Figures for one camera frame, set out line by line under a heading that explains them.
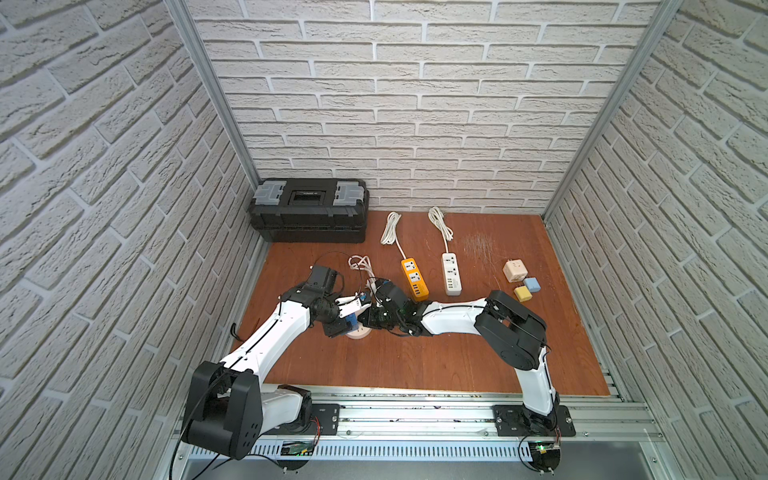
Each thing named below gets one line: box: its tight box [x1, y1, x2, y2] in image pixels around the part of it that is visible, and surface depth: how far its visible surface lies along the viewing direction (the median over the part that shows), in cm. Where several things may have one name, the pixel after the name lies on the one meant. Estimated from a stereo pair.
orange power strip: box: [401, 257, 429, 302], surface depth 99 cm
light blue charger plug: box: [524, 277, 541, 293], surface depth 99 cm
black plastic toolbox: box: [249, 178, 369, 244], surface depth 102 cm
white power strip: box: [442, 252, 463, 297], surface depth 102 cm
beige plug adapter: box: [503, 259, 529, 283], surface depth 100 cm
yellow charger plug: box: [514, 285, 533, 303], surface depth 97 cm
